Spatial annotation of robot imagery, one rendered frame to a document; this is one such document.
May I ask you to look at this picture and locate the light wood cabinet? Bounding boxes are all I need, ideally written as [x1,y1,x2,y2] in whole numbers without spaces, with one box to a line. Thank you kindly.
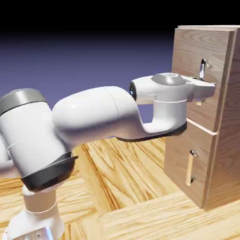
[163,25,240,211]

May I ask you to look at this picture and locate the small wooden cabinet door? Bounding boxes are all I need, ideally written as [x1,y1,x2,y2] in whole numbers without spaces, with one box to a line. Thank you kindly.
[163,120,218,209]

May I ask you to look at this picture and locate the large wooden cabinet door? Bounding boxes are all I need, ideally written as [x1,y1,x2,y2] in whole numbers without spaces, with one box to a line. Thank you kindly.
[172,28,235,133]

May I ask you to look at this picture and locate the shiny metal door handle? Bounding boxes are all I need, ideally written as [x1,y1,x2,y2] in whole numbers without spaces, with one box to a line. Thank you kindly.
[198,58,213,82]

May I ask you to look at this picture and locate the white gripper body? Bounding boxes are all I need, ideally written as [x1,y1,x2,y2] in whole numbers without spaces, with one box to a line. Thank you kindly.
[191,79,216,103]

